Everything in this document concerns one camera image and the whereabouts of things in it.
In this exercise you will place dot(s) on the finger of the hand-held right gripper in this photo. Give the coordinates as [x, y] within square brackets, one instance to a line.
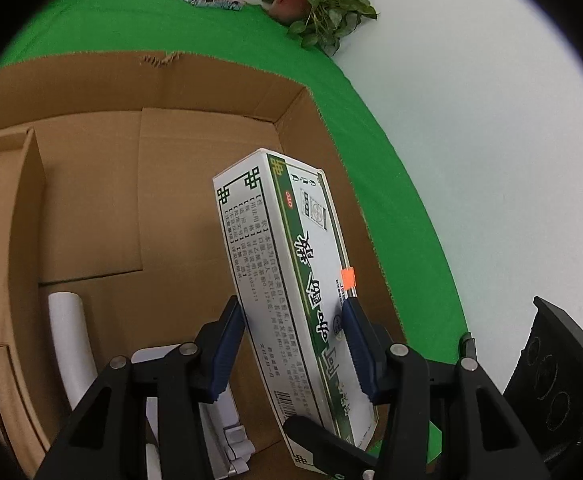
[331, 447]

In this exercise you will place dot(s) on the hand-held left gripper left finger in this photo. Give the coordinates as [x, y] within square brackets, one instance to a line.
[225, 355]

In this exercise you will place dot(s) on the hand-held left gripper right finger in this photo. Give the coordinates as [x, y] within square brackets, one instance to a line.
[360, 355]

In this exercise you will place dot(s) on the white plastic holder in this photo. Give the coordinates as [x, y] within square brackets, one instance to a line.
[224, 425]

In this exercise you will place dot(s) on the white and green medicine box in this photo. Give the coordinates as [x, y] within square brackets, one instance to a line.
[281, 270]

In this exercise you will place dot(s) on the white handheld fan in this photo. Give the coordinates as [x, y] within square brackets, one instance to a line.
[74, 345]

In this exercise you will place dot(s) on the large cardboard box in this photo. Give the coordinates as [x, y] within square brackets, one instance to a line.
[96, 185]

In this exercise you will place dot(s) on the green tablecloth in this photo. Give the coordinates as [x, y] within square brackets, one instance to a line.
[381, 185]

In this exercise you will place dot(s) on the potted plant in red pot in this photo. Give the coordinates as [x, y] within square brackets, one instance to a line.
[321, 0]

